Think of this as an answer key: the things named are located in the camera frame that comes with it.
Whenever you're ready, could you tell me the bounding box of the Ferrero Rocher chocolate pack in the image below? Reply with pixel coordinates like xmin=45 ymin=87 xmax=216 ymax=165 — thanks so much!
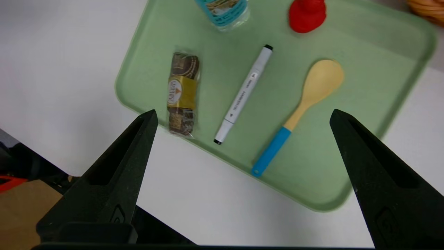
xmin=166 ymin=49 xmax=202 ymax=139

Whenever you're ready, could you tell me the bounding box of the red rubber duck toy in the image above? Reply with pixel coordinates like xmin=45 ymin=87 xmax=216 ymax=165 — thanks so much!
xmin=289 ymin=0 xmax=327 ymax=34

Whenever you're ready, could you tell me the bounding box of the water bottle with blue cap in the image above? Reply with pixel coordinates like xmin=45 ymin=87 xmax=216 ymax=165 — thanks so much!
xmin=194 ymin=0 xmax=250 ymax=32

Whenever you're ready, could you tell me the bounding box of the white marker pen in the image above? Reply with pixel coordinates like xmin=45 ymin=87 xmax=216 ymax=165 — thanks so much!
xmin=213 ymin=44 xmax=274 ymax=145

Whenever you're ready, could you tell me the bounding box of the light green plastic tray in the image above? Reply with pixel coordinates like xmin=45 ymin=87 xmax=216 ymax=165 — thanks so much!
xmin=115 ymin=0 xmax=437 ymax=212

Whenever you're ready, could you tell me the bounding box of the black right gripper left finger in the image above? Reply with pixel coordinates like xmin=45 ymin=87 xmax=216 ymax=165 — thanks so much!
xmin=36 ymin=110 xmax=159 ymax=244

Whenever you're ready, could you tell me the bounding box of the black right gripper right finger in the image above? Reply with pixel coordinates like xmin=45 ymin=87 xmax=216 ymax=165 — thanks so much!
xmin=330 ymin=109 xmax=444 ymax=250

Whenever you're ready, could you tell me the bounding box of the yellow spoon with blue handle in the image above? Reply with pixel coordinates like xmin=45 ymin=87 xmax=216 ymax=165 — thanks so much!
xmin=251 ymin=59 xmax=345 ymax=178

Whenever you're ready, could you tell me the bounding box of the orange wicker basket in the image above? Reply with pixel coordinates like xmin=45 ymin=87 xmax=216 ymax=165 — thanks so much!
xmin=406 ymin=0 xmax=444 ymax=26

